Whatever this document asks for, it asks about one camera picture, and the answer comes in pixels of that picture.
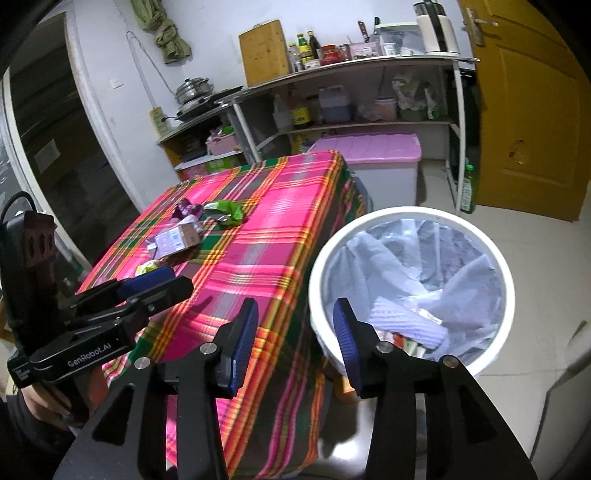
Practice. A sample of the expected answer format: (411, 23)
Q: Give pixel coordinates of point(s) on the pink basket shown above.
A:
(223, 143)

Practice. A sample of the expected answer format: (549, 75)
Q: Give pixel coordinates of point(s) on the purple snack wrapper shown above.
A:
(184, 210)

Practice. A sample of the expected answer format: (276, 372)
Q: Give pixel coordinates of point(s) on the pale plastic bin liner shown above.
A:
(406, 258)

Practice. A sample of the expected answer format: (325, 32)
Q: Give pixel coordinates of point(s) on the low wooden cabinet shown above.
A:
(184, 138)

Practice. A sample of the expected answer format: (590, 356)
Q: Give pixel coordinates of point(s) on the green snack wrapper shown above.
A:
(228, 211)

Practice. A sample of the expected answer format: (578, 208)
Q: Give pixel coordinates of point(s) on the grey carton box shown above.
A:
(178, 240)

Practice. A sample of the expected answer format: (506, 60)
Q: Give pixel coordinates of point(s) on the red jar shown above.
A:
(328, 54)

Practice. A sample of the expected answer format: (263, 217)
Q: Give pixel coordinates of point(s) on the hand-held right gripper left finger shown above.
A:
(240, 341)

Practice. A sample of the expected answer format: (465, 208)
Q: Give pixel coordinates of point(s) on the crumpled plastic bags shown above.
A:
(415, 99)

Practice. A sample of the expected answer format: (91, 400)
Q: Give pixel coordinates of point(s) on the kitchen knives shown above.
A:
(364, 30)

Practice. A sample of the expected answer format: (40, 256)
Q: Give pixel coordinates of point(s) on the yellow label sauce bottle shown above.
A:
(300, 115)

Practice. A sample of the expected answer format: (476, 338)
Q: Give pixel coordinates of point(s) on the dark oil bottle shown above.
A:
(314, 46)

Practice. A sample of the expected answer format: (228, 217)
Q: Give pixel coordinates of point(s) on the white round waste bin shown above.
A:
(318, 295)

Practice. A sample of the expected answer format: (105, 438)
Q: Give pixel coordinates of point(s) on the yellow wooden door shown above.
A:
(526, 115)

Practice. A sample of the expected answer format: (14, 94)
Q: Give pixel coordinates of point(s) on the pink bowl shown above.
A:
(385, 110)

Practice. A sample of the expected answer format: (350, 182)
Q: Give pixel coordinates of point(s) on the green label bottle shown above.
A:
(303, 50)

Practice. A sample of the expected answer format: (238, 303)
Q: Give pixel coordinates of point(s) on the steel pot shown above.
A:
(194, 90)

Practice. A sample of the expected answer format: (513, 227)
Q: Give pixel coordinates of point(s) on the white metal shelf rack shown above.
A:
(369, 62)

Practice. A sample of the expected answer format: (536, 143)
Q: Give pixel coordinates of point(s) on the pink plaid tablecloth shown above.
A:
(258, 258)

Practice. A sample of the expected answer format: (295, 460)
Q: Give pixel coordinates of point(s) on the yellow power strip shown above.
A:
(158, 121)

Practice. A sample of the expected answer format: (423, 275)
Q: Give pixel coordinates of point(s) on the pink lid storage box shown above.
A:
(369, 152)

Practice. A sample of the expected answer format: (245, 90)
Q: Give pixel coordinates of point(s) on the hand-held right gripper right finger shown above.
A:
(345, 341)

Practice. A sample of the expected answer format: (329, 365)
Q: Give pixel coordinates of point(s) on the clear plastic container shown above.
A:
(399, 39)

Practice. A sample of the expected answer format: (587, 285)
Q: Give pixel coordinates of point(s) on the hanging green cloth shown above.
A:
(168, 34)

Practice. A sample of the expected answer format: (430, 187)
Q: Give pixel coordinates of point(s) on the pink knife holder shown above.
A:
(364, 50)

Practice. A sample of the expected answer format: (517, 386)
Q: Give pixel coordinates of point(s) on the person's left forearm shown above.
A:
(27, 443)

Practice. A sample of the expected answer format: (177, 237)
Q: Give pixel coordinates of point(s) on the yellow green wrapper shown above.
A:
(147, 267)

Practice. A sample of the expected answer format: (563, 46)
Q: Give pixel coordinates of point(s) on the clear glass bottle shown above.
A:
(294, 57)

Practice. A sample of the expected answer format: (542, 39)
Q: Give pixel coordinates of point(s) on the person's left hand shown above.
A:
(46, 401)

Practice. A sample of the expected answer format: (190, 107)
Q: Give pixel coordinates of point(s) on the green floor bottle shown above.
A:
(467, 191)

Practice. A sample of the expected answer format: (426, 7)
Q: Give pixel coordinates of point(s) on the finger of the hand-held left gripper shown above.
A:
(161, 300)
(147, 280)

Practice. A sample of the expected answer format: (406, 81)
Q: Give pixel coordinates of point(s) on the white plastic bottle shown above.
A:
(281, 115)

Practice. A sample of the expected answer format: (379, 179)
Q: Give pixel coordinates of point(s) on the wooden cutting board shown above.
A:
(264, 53)

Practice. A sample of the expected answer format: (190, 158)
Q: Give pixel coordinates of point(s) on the purple liquid jug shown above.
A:
(337, 106)

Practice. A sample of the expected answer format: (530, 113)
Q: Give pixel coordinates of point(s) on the black induction cooker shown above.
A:
(207, 104)

